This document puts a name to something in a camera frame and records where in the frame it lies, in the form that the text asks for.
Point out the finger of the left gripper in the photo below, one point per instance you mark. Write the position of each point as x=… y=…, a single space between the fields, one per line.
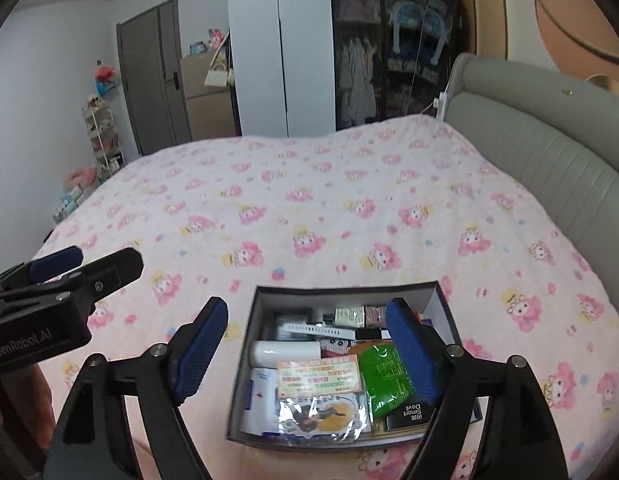
x=101 y=277
x=41 y=270

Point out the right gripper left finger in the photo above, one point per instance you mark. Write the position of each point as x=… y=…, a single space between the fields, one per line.
x=92 y=439

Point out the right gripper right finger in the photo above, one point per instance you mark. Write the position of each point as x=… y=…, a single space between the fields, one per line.
x=520 y=439

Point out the green snack packet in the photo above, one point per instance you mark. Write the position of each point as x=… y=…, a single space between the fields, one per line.
x=387 y=383

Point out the cartoon character sticker pack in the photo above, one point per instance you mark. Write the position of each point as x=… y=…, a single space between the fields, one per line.
x=341 y=418

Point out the brown wooden comb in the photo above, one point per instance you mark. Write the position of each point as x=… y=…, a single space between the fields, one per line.
x=359 y=347

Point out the yellow printed card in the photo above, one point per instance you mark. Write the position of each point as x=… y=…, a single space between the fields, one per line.
x=321 y=377

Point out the person left hand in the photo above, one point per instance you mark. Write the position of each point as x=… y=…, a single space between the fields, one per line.
x=33 y=402

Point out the white shoe rack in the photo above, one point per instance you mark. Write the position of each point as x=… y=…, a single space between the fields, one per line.
x=102 y=133

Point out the blue white wet wipes pack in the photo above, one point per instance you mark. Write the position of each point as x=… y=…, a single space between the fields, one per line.
x=262 y=407

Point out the white cylinder bottle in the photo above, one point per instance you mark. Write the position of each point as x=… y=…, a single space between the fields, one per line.
x=268 y=353

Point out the beige cabinet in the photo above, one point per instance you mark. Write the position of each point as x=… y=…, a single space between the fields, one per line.
x=209 y=109

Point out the black cardboard shoe box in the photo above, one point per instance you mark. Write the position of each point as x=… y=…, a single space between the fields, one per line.
x=273 y=306

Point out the dark grey door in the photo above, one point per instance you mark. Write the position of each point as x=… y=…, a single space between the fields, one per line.
x=149 y=55

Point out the pink cartoon bed blanket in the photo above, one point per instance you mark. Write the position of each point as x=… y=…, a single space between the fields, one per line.
x=407 y=201

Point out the grey padded headboard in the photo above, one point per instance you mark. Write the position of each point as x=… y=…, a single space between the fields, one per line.
x=558 y=136

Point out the white wardrobe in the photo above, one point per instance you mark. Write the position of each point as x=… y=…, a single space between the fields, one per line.
x=283 y=65

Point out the black skateboard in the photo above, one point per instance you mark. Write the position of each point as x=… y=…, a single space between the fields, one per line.
x=433 y=59

